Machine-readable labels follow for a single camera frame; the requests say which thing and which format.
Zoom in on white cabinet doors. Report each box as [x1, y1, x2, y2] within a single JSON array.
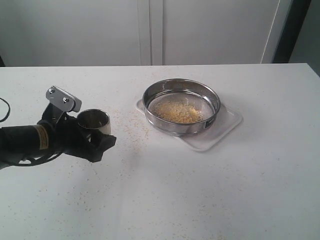
[[0, 0, 292, 67]]

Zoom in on stainless steel cup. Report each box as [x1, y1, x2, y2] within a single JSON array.
[[77, 108, 111, 135]]

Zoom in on round stainless steel sieve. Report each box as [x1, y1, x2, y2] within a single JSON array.
[[141, 78, 221, 137]]

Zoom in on yellow millet grains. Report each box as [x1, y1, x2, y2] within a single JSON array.
[[153, 101, 203, 124]]

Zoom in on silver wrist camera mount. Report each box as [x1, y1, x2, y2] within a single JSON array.
[[45, 85, 82, 113]]

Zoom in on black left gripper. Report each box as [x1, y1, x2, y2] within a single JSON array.
[[38, 103, 117, 163]]

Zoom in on white plastic tray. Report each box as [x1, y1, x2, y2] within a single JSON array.
[[135, 98, 244, 153]]

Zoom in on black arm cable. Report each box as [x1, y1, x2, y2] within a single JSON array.
[[0, 97, 63, 167]]

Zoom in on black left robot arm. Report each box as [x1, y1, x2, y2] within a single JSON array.
[[0, 104, 117, 169]]

